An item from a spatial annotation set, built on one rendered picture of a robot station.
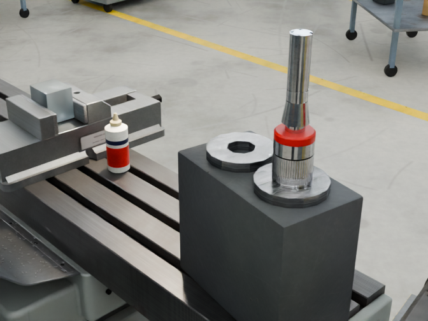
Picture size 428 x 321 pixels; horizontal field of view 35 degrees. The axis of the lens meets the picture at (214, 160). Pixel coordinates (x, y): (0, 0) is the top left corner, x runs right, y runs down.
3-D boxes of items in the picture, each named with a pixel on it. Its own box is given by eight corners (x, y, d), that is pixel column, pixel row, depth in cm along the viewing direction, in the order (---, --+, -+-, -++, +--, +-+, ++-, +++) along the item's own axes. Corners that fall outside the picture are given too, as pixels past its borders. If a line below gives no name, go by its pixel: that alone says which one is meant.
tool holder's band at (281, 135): (316, 130, 78) (317, 122, 77) (314, 148, 74) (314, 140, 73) (276, 127, 79) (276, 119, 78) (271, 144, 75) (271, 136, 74)
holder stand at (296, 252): (247, 241, 103) (251, 120, 94) (349, 321, 87) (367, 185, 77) (179, 267, 97) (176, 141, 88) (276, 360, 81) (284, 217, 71)
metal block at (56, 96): (57, 107, 129) (54, 78, 126) (74, 117, 125) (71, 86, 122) (33, 115, 125) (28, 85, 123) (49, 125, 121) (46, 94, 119)
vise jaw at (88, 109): (76, 98, 134) (74, 79, 133) (112, 116, 126) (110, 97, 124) (49, 106, 131) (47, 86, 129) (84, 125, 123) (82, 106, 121)
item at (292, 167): (313, 171, 80) (316, 130, 78) (311, 190, 76) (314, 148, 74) (274, 167, 81) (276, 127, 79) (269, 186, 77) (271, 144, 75)
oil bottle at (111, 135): (121, 161, 126) (117, 106, 121) (134, 168, 123) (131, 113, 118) (103, 168, 123) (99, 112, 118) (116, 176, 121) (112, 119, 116)
